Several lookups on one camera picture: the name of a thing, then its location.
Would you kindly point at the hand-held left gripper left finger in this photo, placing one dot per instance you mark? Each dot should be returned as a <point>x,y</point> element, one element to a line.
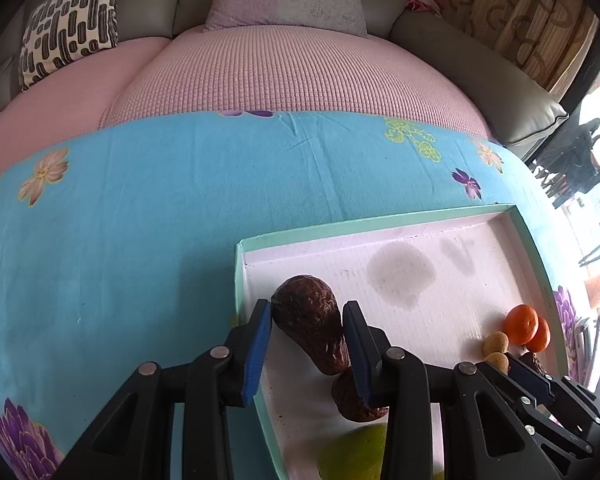
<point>259,355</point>

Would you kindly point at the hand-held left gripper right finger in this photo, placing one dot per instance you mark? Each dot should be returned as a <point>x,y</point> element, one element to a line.
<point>360,375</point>

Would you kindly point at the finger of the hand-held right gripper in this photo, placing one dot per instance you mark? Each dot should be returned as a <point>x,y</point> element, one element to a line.
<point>540,425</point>
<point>527,376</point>

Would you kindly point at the dark red date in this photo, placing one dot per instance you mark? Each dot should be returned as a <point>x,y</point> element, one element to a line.
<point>350,400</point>
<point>532,360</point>
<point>310,320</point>

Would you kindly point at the large green mango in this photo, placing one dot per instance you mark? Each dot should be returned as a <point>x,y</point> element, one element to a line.
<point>355,455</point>

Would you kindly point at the teal tray with pink inside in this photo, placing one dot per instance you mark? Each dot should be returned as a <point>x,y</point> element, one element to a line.
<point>430,310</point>

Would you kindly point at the small brown longan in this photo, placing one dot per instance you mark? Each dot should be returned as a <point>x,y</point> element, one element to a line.
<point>498,361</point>
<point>496,343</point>

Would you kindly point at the orange tangerine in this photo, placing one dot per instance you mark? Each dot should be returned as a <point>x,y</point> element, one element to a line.
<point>521,324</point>
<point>542,336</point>

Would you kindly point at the blue floral tablecloth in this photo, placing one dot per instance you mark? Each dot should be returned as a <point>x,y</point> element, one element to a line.
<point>130,235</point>

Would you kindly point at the dark hanging clothes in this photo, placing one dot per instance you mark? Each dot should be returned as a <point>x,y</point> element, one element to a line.
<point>575,160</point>

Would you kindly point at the pink sofa seat cover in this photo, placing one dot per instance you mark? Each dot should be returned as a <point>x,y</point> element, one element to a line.
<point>280,70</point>

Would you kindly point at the brown patterned curtain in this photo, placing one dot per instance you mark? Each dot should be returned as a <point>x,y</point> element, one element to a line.
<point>520,15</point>

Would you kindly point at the black and white patterned pillow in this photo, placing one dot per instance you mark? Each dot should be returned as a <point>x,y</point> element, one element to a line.
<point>70,25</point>

